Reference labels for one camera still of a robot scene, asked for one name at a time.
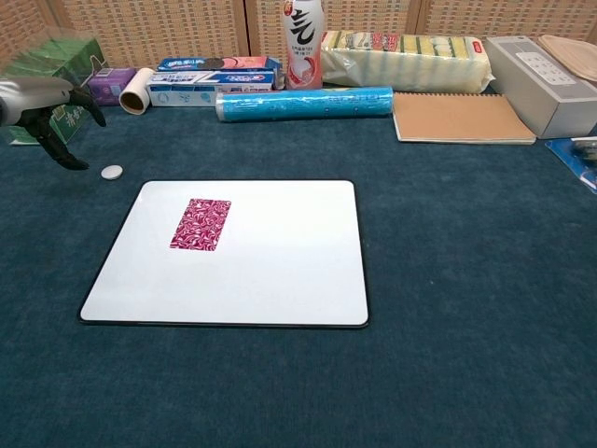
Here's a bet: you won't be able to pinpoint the blue cookie box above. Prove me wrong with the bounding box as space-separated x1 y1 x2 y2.
156 56 284 74

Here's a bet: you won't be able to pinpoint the blue pack of binder clips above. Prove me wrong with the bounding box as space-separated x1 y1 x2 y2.
544 136 597 194

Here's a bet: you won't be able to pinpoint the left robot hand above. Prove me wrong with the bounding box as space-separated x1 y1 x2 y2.
0 77 107 172

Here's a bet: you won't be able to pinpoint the pink patterned small packet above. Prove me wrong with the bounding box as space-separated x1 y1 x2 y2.
168 198 232 252

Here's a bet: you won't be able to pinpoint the white lint roller refill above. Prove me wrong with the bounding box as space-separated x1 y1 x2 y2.
118 67 157 116

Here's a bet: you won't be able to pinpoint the blue cling film roll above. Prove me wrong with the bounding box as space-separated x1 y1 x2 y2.
215 85 396 122

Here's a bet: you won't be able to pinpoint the grey power strip box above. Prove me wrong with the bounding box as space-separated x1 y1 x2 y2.
484 35 597 140

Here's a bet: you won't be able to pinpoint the brown spiral notebook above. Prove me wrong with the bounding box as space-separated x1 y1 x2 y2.
391 91 538 146

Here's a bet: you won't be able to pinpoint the clear box of green packets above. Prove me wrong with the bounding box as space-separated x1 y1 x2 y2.
0 28 111 147

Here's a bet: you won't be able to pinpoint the pack of yellow sponges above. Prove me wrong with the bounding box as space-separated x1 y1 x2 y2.
320 30 495 93

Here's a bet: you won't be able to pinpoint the purple small box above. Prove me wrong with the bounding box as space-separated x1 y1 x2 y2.
86 66 137 107

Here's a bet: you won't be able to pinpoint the wicker folding screen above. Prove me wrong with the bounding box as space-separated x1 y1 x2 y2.
0 0 597 71

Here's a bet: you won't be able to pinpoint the white toothpaste box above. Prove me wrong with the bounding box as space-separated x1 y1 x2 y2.
146 69 285 108

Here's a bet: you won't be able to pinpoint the white rectangular board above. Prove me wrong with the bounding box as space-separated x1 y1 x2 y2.
77 179 370 328

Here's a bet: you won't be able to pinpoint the blue table cloth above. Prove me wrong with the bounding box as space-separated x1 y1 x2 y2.
0 78 597 448

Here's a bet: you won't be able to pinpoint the pink drink bottle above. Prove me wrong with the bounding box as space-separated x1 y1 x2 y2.
283 0 326 91

